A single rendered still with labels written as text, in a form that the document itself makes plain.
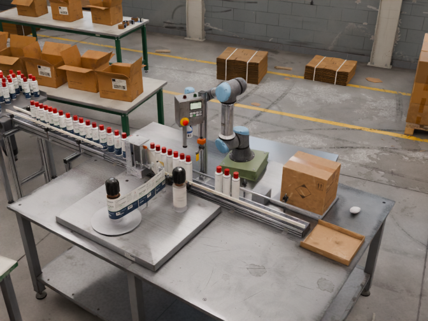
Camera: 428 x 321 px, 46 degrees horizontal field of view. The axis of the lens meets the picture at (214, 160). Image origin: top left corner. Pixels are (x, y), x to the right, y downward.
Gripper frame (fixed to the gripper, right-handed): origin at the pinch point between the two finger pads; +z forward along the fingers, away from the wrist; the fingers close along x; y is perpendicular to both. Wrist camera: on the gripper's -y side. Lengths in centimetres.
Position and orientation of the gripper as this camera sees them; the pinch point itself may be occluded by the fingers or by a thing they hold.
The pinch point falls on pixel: (188, 130)
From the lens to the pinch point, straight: 392.4
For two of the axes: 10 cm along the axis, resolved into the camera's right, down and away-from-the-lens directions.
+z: 0.0, 8.6, 5.1
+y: 9.1, 2.1, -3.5
